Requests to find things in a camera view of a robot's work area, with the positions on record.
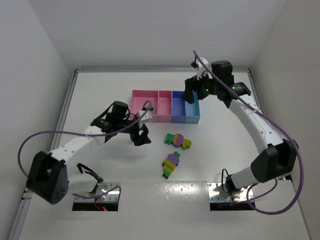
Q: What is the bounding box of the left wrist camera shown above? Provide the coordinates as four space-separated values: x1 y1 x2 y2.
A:
137 110 153 123

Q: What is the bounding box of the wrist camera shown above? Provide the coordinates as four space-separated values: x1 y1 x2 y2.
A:
191 57 210 80
137 110 153 123

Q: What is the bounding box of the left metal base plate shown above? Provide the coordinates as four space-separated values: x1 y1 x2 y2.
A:
73 182 121 206

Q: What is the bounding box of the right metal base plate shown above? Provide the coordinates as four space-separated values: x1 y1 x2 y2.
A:
207 182 254 204

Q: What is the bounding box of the large pink bin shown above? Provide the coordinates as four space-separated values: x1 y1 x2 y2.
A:
130 90 159 123

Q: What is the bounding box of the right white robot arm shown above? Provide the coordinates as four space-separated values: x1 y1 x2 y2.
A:
182 58 297 195

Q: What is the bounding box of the light blue bin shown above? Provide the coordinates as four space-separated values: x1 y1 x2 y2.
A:
185 92 200 124

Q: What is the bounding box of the small pink bin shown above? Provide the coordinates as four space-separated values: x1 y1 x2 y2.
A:
152 90 172 123

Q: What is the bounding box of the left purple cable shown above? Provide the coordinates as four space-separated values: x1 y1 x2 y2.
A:
17 99 153 201

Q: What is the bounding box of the multicolour lego stack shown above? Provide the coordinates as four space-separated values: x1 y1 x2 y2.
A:
162 151 181 179
164 133 192 150

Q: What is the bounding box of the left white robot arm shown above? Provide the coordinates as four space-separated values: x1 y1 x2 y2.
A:
26 100 153 205

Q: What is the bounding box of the metal base plate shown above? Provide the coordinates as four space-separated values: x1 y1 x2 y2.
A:
207 182 254 204
73 182 121 206

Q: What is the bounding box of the dark blue bin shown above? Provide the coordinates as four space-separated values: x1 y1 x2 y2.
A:
171 91 186 124

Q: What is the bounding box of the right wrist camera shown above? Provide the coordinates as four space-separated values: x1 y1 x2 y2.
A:
191 57 210 80

